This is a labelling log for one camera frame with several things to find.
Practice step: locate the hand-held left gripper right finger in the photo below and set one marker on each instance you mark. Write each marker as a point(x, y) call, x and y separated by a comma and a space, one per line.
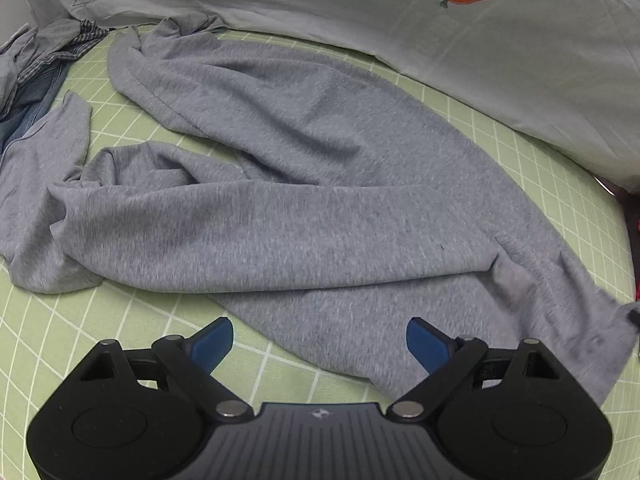
point(425, 345)

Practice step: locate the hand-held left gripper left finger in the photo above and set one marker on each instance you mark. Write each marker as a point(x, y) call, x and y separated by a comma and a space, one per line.
point(214, 342)

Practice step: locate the grey long-sleeve shirt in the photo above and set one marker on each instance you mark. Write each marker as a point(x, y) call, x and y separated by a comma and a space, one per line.
point(325, 185)

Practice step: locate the green grid cutting mat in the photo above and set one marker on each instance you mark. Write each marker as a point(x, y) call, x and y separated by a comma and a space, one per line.
point(125, 310)

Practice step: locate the red knitted cloth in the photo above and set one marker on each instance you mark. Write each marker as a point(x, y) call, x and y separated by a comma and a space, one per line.
point(638, 292)

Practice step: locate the blue jeans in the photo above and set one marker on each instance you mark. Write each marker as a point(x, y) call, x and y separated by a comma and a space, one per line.
point(30, 105)

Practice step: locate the grey checked garment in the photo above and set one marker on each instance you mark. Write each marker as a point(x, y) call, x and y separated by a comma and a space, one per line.
point(45, 47)

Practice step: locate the white printed blanket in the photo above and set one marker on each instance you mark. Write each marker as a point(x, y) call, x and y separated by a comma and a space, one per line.
point(300, 0)

